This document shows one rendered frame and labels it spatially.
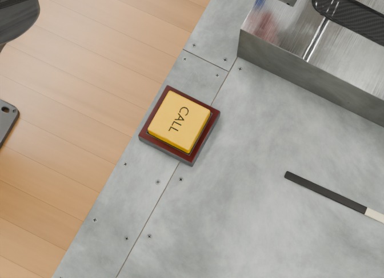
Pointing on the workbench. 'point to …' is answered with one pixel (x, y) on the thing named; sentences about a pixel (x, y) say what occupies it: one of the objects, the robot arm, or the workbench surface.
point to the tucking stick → (335, 197)
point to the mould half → (318, 51)
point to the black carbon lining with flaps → (350, 14)
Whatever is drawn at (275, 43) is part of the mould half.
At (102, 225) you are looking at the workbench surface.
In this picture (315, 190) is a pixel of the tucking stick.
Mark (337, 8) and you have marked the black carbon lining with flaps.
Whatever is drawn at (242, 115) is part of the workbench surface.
